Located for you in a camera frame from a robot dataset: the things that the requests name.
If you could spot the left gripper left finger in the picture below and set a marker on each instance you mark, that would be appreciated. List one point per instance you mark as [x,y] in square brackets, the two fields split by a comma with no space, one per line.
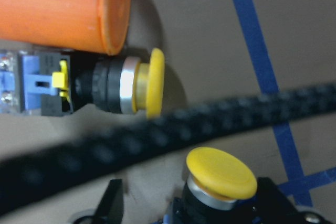
[110,207]

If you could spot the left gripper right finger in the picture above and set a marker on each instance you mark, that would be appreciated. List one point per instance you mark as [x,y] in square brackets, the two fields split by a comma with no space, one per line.
[272,205]

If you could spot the yellow push button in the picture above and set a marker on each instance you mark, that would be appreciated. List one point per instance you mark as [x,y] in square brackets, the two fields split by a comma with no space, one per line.
[217,190]
[58,83]

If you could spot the plain orange cylinder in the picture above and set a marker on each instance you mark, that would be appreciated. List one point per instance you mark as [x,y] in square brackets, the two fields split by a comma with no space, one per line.
[88,25]

